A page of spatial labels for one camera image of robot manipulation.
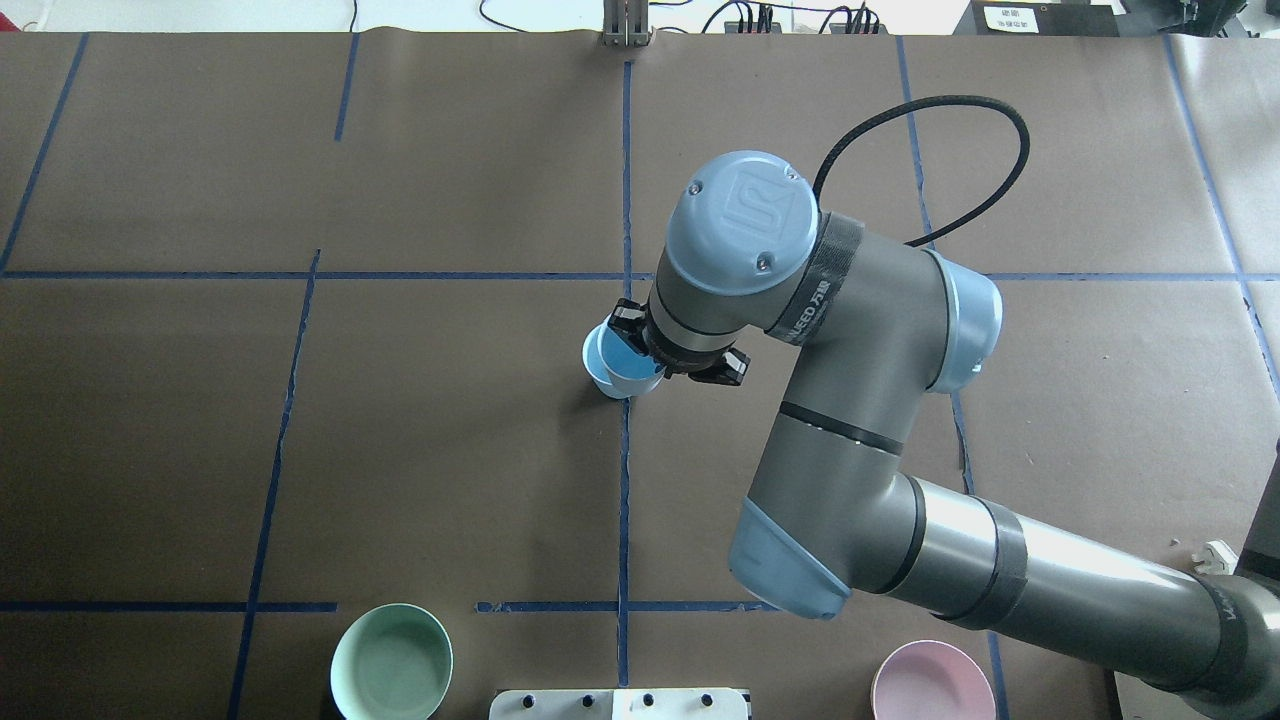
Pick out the pink bowl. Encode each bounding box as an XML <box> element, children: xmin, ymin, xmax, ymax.
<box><xmin>870</xmin><ymin>641</ymin><xmax>997</xmax><ymax>719</ymax></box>

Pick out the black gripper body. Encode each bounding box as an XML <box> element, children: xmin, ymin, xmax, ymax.
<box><xmin>645</xmin><ymin>334</ymin><xmax>723</xmax><ymax>379</ymax></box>

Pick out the white camera pole stand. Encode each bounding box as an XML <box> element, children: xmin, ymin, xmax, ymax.
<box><xmin>488</xmin><ymin>687</ymin><xmax>753</xmax><ymax>719</ymax></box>

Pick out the black box on desk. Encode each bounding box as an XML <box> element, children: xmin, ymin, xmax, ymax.
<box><xmin>952</xmin><ymin>1</ymin><xmax>1120</xmax><ymax>37</ymax></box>

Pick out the aluminium frame post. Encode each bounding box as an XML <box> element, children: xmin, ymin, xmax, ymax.
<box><xmin>600</xmin><ymin>0</ymin><xmax>653</xmax><ymax>47</ymax></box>

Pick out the light blue cup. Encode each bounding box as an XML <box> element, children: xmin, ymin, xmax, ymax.
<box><xmin>581</xmin><ymin>322</ymin><xmax>644</xmax><ymax>398</ymax></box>
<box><xmin>586</xmin><ymin>322</ymin><xmax>666</xmax><ymax>398</ymax></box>

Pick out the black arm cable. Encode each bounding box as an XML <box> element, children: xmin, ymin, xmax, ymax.
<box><xmin>812</xmin><ymin>95</ymin><xmax>1032</xmax><ymax>249</ymax></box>

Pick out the green bowl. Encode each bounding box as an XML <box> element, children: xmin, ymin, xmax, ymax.
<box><xmin>329</xmin><ymin>603</ymin><xmax>454</xmax><ymax>719</ymax></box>

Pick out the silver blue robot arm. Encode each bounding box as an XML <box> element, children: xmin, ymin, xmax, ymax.
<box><xmin>607</xmin><ymin>150</ymin><xmax>1277</xmax><ymax>719</ymax></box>

